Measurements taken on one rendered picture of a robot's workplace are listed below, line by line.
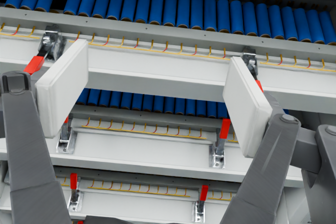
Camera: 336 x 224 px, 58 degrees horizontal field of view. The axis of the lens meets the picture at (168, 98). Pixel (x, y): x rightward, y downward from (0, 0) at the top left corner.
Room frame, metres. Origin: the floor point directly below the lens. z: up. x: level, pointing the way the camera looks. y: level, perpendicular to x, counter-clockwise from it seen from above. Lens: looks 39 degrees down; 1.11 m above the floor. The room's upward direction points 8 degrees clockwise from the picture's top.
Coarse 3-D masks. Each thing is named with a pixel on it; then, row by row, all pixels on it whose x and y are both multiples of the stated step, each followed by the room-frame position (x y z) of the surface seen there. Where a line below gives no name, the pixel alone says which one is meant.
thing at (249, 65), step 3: (249, 60) 0.35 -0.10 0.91; (249, 63) 0.35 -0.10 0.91; (252, 63) 0.35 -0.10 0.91; (246, 66) 0.35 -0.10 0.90; (249, 66) 0.35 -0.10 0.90; (252, 66) 0.35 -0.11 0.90; (249, 69) 0.34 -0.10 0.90; (252, 69) 0.34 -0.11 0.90; (252, 72) 0.34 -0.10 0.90; (252, 75) 0.33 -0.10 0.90; (255, 75) 0.33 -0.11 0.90; (255, 78) 0.32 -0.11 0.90; (258, 81) 0.31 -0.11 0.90; (258, 84) 0.31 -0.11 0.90; (261, 87) 0.30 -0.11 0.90; (261, 90) 0.30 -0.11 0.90
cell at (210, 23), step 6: (204, 0) 0.47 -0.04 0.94; (210, 0) 0.46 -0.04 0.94; (204, 6) 0.46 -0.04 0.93; (210, 6) 0.45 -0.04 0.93; (204, 12) 0.44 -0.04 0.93; (210, 12) 0.44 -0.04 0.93; (204, 18) 0.43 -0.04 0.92; (210, 18) 0.42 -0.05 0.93; (204, 24) 0.42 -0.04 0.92; (210, 24) 0.41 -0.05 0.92
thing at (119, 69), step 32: (0, 32) 0.36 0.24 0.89; (0, 64) 0.32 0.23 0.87; (96, 64) 0.34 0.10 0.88; (128, 64) 0.34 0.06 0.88; (160, 64) 0.35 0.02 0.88; (192, 64) 0.36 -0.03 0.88; (224, 64) 0.37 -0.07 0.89; (288, 64) 0.39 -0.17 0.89; (192, 96) 0.35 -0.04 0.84; (288, 96) 0.35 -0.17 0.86; (320, 96) 0.35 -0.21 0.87
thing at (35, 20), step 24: (0, 24) 0.37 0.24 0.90; (24, 24) 0.37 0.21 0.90; (48, 24) 0.37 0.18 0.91; (72, 24) 0.37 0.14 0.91; (96, 24) 0.37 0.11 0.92; (120, 24) 0.38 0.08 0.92; (144, 24) 0.39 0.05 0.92; (216, 48) 0.39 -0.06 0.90; (240, 48) 0.39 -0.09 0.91; (264, 48) 0.39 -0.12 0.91; (288, 48) 0.39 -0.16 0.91; (312, 48) 0.39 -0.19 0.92
